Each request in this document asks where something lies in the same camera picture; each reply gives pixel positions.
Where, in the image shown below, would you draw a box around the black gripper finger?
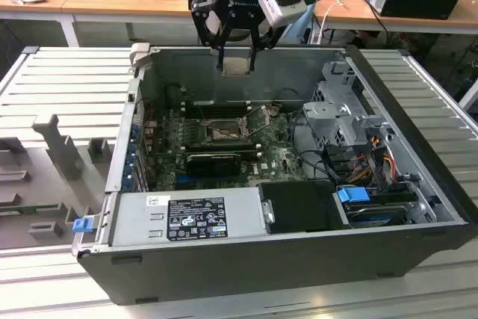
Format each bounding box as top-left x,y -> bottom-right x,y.
247,15 -> 276,72
190,0 -> 235,72

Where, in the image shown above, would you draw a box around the silver square CPU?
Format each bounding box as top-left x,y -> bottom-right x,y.
221,57 -> 252,76

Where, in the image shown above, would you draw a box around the metal socket cover frame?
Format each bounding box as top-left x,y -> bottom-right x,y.
240,104 -> 273,140

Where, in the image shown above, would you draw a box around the black RAM slot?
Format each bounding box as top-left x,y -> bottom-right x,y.
185,144 -> 257,153
184,108 -> 249,118
184,101 -> 249,110
184,138 -> 255,146

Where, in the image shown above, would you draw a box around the CPU socket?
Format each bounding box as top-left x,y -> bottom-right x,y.
201,119 -> 246,145

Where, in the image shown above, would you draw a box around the wooden desk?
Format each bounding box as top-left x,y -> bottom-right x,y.
313,0 -> 478,47
0,0 -> 195,48

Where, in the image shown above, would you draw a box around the grey metal drive cage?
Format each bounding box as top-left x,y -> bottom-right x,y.
301,101 -> 359,148

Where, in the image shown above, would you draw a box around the green motherboard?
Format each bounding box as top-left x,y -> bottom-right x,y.
147,104 -> 313,192

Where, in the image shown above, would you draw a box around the black graphics card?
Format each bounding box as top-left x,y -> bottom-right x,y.
185,152 -> 243,177

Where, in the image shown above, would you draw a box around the black plastic shroud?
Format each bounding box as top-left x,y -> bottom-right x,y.
258,179 -> 353,235

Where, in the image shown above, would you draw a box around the blue disk carrier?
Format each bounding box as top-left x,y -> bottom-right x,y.
335,185 -> 371,208

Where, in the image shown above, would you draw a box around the grey power supply unit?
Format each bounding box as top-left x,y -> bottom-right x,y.
107,187 -> 268,248

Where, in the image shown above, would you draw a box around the hard disk drive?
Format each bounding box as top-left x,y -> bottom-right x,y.
345,202 -> 409,229

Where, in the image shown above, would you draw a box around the grey parts rack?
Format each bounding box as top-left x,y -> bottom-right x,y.
0,113 -> 117,252

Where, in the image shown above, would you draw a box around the blue plastic latch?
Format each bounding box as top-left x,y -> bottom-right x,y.
72,217 -> 93,234

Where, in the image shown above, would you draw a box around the black open PC case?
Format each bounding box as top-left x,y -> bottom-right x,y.
70,43 -> 478,306

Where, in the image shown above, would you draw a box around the green RAM stick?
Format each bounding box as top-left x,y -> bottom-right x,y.
0,202 -> 60,215

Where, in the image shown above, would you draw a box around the grey case latch handle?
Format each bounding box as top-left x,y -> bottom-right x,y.
129,43 -> 152,70

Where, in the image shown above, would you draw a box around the white cable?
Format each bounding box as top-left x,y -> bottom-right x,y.
319,0 -> 347,42

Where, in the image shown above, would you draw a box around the black wire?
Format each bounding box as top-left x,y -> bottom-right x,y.
290,108 -> 335,184

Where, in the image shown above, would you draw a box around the black power cable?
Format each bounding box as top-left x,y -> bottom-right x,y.
353,0 -> 391,49

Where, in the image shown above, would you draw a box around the orange and yellow wires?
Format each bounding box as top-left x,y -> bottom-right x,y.
349,149 -> 399,185

